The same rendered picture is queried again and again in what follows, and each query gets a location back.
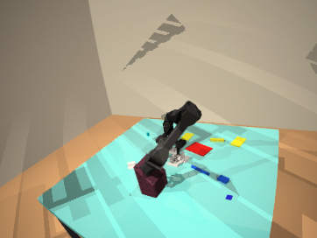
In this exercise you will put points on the yellow flat plate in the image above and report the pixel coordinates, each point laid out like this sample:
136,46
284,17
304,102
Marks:
238,141
187,136

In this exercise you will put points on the blue rectangular block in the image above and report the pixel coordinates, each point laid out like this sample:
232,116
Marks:
223,179

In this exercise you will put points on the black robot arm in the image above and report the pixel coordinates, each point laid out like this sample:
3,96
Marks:
184,117

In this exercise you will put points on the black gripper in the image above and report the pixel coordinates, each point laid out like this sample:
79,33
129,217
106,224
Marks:
179,144

